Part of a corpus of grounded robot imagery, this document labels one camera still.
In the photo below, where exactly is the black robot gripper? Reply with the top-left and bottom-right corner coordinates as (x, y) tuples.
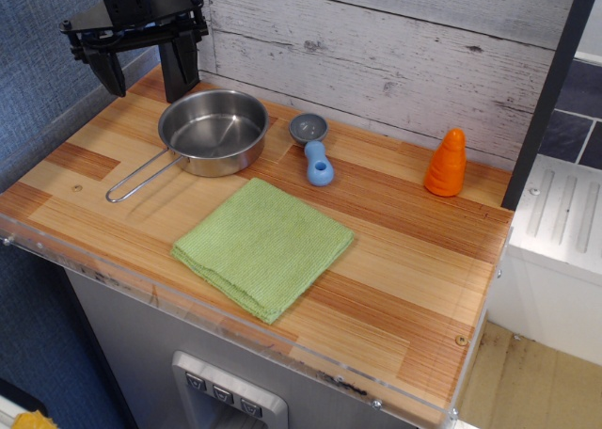
(59, 0), (208, 97)

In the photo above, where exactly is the green cloth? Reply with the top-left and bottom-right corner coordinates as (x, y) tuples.
(171, 179), (354, 325)

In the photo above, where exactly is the orange toy carrot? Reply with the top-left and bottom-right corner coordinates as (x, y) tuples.
(423, 128), (467, 197)

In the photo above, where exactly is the stainless steel pan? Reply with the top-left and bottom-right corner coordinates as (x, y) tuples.
(105, 89), (270, 203)

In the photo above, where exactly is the blue grey toy spoon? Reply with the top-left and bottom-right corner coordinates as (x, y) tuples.
(289, 113), (334, 187)

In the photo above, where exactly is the grey cabinet control panel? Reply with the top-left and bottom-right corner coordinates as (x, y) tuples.
(172, 351), (289, 428)

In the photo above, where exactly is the yellow object bottom left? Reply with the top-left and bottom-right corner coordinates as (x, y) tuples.
(10, 411), (58, 429)

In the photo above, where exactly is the clear acrylic table edge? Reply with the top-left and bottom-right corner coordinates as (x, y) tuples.
(1, 199), (513, 428)

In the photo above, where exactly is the white toy sink unit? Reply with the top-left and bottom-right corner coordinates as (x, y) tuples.
(488, 155), (601, 364)

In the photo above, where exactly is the black right vertical post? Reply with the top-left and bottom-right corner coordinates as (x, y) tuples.
(501, 0), (595, 211)

